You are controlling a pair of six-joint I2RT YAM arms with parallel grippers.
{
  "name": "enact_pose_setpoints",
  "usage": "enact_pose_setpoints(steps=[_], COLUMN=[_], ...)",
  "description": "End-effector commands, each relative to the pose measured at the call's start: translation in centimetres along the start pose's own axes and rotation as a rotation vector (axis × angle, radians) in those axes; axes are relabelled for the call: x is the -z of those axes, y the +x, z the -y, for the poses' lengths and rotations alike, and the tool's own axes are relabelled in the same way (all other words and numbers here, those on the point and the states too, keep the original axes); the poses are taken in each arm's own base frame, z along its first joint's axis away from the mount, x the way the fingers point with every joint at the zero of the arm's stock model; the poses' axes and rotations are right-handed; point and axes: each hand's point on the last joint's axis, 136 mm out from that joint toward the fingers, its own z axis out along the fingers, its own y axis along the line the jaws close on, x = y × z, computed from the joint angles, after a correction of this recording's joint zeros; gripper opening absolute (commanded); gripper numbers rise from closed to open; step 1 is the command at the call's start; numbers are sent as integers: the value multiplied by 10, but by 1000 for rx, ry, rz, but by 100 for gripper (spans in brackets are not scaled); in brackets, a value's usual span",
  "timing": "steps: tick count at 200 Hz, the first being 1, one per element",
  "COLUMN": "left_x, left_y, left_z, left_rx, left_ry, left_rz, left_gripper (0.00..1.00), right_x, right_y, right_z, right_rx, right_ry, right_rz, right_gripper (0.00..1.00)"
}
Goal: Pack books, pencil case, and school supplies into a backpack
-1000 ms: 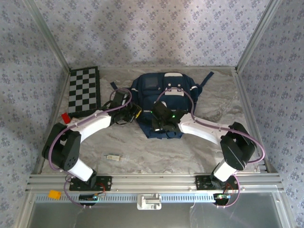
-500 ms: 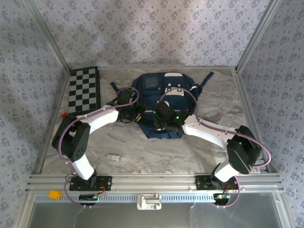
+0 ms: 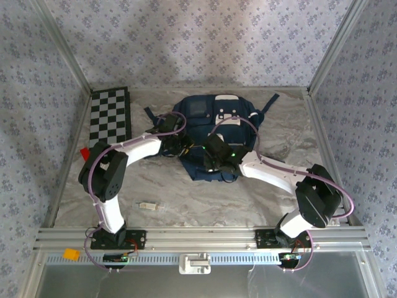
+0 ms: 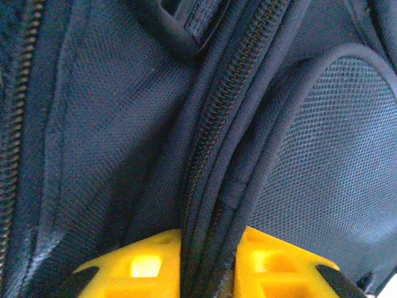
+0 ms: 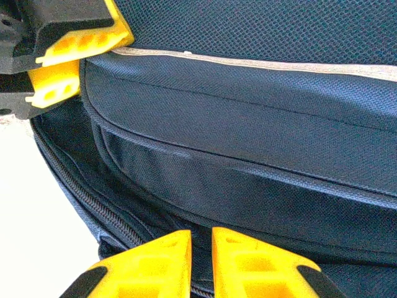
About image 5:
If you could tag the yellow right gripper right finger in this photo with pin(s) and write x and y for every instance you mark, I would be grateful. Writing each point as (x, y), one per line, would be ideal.
(248, 273)

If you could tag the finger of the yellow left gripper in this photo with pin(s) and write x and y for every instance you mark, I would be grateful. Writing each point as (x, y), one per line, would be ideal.
(93, 43)
(56, 83)

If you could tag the navy blue backpack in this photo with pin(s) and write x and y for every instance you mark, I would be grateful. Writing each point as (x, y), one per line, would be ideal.
(248, 124)

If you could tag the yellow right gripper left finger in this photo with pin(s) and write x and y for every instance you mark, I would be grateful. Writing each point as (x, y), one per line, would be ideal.
(155, 273)

